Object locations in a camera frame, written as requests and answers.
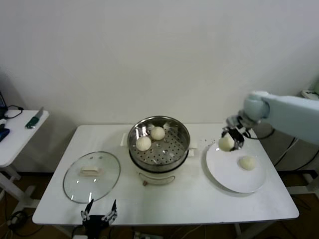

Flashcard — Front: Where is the white shelf board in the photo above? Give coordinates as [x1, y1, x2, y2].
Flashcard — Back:
[300, 89, 319, 101]

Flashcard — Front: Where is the white round plate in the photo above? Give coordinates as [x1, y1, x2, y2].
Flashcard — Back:
[203, 141, 267, 194]

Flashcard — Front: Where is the stainless steel steamer basket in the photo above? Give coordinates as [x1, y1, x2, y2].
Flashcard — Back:
[121, 116, 199, 172]

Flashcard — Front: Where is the grey floor power adapter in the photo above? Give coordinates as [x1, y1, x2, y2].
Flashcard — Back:
[7, 211, 28, 227]

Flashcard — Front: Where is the green handled knife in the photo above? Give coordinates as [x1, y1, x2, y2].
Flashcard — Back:
[24, 106, 45, 129]

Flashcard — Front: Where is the black cable on side table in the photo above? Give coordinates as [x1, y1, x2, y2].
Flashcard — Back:
[3, 105, 24, 120]

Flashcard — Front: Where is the round glass pot lid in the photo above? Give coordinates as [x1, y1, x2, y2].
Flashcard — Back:
[62, 151, 122, 204]

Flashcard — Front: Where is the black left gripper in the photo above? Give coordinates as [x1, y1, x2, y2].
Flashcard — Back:
[80, 199, 118, 239]

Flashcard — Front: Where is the white stand base frame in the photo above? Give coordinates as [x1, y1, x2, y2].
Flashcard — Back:
[286, 173, 319, 195]

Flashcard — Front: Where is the white steamed baozi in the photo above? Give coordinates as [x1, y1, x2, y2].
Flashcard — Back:
[151, 126, 165, 140]
[136, 136, 152, 152]
[218, 136, 235, 152]
[239, 155, 257, 172]

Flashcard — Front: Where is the white table leg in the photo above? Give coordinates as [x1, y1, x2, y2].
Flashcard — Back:
[234, 223, 271, 239]

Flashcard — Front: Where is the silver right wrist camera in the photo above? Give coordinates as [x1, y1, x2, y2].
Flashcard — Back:
[226, 116, 241, 127]

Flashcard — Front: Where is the cream electric cooking pot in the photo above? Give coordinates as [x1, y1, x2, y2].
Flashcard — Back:
[129, 146, 195, 187]

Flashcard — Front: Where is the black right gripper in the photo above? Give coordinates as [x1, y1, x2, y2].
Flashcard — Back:
[221, 125, 246, 151]

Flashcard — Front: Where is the white side table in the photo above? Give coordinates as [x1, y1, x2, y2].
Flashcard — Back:
[0, 109, 50, 215]

